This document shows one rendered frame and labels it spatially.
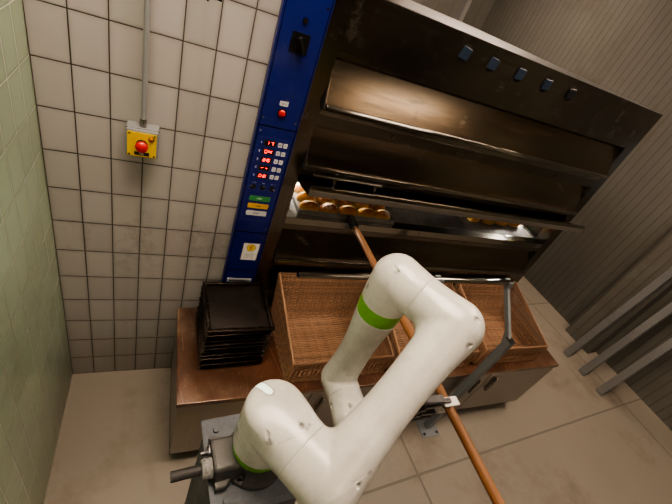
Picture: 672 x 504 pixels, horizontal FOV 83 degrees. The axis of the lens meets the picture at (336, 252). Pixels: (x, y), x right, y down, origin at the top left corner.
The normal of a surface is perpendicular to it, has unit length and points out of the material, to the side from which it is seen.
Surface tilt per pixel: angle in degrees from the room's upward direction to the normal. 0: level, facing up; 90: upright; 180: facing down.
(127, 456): 0
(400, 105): 70
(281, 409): 5
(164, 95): 90
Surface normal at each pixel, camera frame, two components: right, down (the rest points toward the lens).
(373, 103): 0.38, 0.36
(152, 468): 0.33, -0.75
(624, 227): -0.88, -0.02
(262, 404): 0.11, -0.74
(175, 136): 0.29, 0.66
